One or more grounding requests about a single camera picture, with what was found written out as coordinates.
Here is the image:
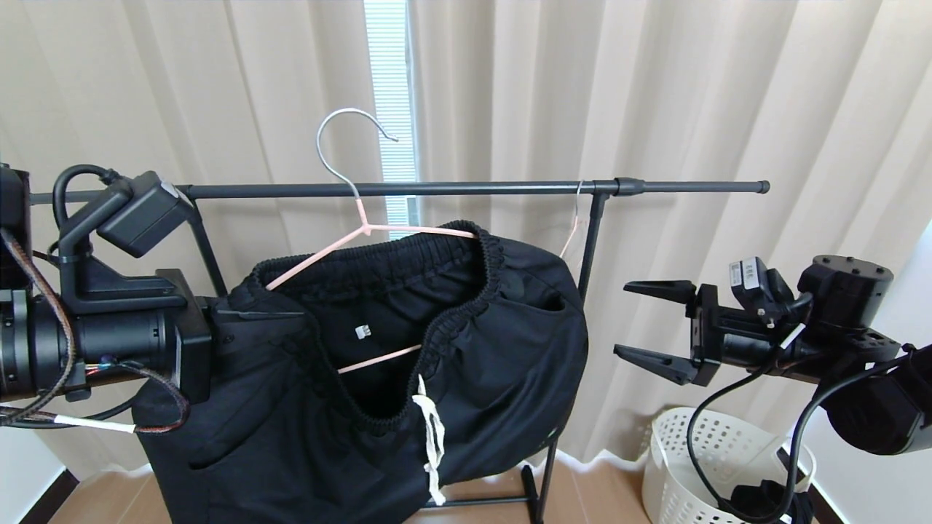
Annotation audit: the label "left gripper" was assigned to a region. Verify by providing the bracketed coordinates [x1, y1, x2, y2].
[76, 269, 212, 405]

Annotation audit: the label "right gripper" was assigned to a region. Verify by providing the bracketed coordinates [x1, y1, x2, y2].
[613, 279, 802, 388]

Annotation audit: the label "pink clothes hanger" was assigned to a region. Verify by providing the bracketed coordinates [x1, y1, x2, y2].
[559, 182, 585, 261]
[266, 108, 481, 376]

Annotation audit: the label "black drawstring trousers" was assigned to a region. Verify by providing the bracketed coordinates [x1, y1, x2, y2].
[131, 220, 589, 524]

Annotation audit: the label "black garment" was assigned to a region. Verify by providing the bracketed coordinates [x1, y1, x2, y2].
[730, 480, 815, 524]

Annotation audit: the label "white laundry basket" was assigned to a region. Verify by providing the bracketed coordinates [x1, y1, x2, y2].
[642, 408, 816, 524]

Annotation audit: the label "black clothes rack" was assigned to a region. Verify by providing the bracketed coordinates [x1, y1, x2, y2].
[29, 178, 770, 524]

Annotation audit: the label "beige curtain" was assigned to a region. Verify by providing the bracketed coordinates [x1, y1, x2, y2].
[408, 0, 932, 467]
[0, 0, 419, 474]

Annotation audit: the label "window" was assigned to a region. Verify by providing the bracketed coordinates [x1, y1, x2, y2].
[364, 0, 422, 241]

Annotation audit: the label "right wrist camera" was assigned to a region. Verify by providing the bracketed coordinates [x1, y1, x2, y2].
[730, 256, 802, 330]

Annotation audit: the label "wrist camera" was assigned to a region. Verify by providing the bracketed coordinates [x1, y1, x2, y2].
[730, 256, 802, 330]
[57, 171, 196, 315]

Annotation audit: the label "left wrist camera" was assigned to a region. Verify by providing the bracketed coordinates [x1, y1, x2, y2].
[57, 171, 196, 315]

